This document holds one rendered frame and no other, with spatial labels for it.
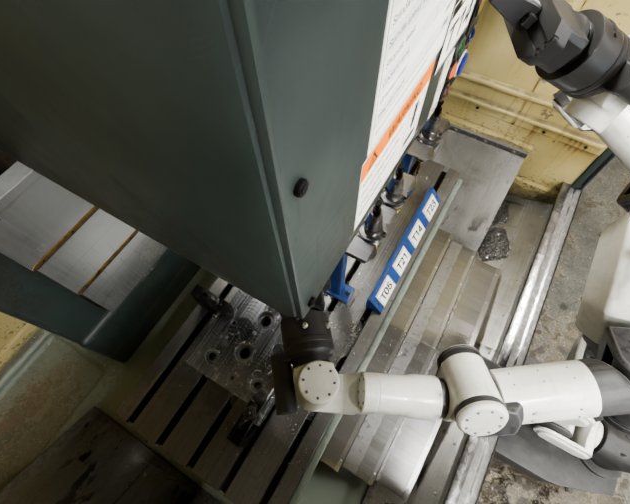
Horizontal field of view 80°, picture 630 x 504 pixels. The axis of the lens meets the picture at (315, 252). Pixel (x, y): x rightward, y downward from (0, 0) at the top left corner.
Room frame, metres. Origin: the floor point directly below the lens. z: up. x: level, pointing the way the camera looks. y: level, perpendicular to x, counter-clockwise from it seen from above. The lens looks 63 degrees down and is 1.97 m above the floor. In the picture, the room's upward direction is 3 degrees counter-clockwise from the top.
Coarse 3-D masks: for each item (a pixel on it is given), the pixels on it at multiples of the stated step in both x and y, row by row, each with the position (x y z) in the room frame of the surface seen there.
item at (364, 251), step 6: (354, 240) 0.41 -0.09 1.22; (360, 240) 0.40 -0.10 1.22; (354, 246) 0.39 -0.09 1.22; (360, 246) 0.39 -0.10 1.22; (366, 246) 0.39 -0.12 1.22; (372, 246) 0.39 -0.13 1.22; (348, 252) 0.38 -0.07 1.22; (354, 252) 0.37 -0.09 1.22; (360, 252) 0.37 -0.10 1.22; (366, 252) 0.37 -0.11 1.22; (372, 252) 0.37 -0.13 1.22; (360, 258) 0.36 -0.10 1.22; (366, 258) 0.36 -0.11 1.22; (372, 258) 0.36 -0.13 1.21
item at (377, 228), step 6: (372, 210) 0.43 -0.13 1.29; (372, 216) 0.42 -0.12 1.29; (378, 216) 0.42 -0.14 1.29; (366, 222) 0.43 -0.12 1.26; (372, 222) 0.42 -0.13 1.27; (378, 222) 0.41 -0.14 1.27; (366, 228) 0.42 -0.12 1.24; (372, 228) 0.41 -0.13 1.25; (378, 228) 0.41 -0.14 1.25; (366, 234) 0.41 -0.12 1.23; (372, 234) 0.41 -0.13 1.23; (378, 234) 0.41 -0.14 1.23
